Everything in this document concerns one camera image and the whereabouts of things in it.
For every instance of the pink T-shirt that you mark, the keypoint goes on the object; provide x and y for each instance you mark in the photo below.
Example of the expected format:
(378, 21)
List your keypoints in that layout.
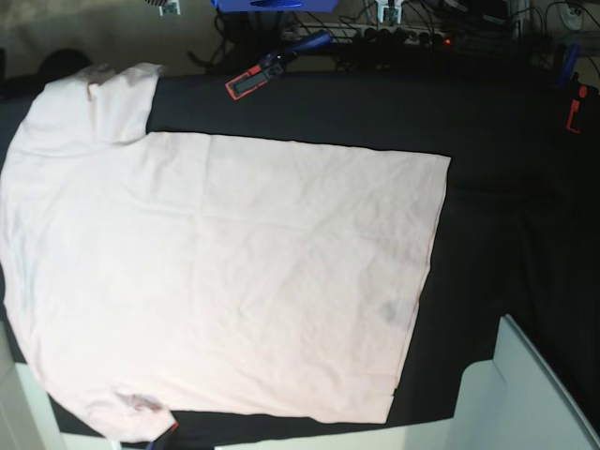
(154, 272)

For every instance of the white power strip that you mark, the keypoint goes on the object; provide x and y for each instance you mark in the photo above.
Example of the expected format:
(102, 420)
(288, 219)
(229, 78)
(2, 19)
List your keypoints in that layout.
(343, 33)

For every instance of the blue plastic box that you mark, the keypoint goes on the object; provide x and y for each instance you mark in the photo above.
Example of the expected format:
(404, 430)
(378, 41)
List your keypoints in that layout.
(274, 5)

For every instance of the blue handled clamp, red jaw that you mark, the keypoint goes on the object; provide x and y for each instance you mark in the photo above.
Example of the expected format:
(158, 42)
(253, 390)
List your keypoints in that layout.
(273, 65)

